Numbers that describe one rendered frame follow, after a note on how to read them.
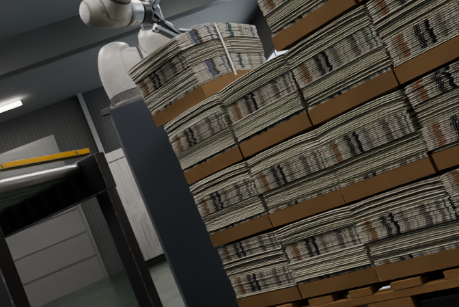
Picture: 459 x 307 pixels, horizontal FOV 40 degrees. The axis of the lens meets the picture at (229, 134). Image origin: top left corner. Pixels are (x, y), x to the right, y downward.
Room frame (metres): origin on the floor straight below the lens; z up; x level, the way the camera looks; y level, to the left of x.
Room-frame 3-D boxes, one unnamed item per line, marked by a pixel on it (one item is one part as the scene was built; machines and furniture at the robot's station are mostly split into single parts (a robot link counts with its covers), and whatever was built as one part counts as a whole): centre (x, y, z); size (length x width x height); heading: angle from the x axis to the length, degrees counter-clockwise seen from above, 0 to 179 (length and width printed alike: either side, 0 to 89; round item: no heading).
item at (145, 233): (9.67, 1.72, 0.87); 1.35 x 1.08 x 1.74; 10
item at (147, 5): (2.10, 0.09, 1.20); 0.09 x 0.07 x 0.08; 136
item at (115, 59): (2.54, 0.31, 1.17); 0.18 x 0.16 x 0.22; 98
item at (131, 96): (2.54, 0.34, 1.03); 0.22 x 0.18 x 0.06; 102
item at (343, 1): (1.78, -0.44, 0.86); 0.38 x 0.29 x 0.04; 136
